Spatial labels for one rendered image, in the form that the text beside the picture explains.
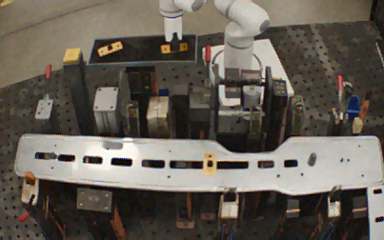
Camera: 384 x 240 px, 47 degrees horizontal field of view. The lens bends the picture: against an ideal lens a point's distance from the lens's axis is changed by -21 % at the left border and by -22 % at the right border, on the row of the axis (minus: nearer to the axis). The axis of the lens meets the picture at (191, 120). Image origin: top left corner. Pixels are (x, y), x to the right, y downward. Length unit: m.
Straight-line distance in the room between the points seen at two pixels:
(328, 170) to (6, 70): 2.62
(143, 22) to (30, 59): 0.91
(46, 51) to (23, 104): 1.32
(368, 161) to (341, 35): 1.06
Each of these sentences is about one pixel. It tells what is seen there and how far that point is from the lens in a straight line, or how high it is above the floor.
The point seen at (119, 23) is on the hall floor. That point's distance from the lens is 3.68.
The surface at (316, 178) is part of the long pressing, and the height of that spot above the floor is 1.00.
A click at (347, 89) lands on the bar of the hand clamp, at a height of 1.21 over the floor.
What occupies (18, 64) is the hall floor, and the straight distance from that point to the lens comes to 3.66.
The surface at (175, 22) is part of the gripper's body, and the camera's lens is 1.61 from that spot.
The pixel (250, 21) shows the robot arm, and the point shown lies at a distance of 1.91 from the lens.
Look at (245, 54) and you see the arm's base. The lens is 2.12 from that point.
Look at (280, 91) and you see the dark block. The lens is 1.70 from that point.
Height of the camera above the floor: 2.39
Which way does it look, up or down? 52 degrees down
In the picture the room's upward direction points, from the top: 2 degrees counter-clockwise
